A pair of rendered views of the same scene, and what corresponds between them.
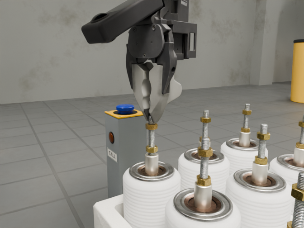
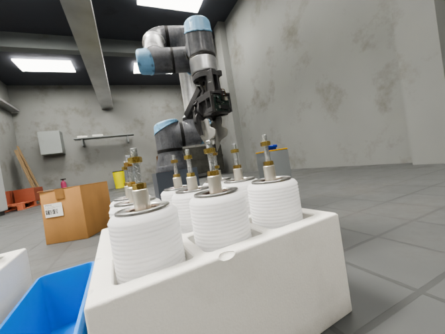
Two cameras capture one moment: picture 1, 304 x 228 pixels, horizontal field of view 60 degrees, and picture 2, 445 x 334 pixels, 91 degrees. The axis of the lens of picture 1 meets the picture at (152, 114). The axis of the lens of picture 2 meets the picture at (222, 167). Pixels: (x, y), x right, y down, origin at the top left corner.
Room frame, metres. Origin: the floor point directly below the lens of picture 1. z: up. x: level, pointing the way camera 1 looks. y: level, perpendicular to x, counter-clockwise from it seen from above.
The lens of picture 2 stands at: (0.50, -0.63, 0.30)
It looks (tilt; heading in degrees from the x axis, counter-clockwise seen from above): 1 degrees down; 97
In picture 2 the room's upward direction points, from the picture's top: 9 degrees counter-clockwise
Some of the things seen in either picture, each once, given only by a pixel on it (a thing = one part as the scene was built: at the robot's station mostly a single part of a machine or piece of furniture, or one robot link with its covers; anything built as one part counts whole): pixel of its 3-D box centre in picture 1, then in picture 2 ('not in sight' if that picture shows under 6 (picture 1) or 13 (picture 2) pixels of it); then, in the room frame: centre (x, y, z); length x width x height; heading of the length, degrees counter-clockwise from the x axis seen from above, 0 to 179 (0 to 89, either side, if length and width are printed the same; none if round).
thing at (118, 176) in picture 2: not in sight; (119, 179); (-3.81, 6.25, 0.28); 0.37 x 0.36 x 0.57; 30
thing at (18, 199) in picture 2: not in sight; (12, 200); (-4.54, 3.49, 0.21); 1.19 x 0.78 x 0.41; 120
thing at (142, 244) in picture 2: not in sight; (153, 271); (0.34, -0.33, 0.16); 0.10 x 0.10 x 0.18
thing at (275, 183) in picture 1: (258, 180); (193, 189); (0.37, -0.16, 0.25); 0.08 x 0.08 x 0.01
